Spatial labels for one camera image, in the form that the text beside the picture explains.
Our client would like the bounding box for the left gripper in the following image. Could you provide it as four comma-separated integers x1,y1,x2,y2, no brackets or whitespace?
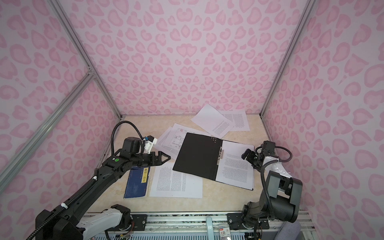
131,150,171,167

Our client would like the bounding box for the orange and black folder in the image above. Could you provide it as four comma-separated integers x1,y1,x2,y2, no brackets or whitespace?
172,132,255,192

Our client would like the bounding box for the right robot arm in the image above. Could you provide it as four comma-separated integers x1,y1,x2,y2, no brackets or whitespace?
227,141,303,234

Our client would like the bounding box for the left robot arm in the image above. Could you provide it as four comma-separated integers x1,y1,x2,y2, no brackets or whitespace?
28,134,165,240

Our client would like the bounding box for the front printed paper sheet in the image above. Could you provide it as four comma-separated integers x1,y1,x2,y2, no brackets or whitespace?
149,162,203,199

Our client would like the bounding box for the blue book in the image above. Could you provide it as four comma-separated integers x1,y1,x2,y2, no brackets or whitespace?
124,167,151,199

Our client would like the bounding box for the small red label bag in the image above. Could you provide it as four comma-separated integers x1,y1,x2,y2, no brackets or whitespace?
218,224,232,240

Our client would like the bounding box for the grey cloth roll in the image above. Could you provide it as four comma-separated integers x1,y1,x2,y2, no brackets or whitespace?
274,221,302,240

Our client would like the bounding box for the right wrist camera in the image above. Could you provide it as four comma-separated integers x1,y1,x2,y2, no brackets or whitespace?
261,141,276,156

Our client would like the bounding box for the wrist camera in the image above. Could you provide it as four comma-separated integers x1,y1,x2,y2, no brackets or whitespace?
261,141,276,156
122,136,158,154

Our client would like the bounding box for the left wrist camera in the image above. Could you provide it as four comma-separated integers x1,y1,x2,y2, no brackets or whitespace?
122,136,158,154

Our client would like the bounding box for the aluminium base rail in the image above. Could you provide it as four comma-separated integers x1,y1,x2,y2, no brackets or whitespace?
55,211,321,240

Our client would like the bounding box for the light blue handle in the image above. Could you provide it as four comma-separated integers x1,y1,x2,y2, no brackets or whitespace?
206,217,215,240

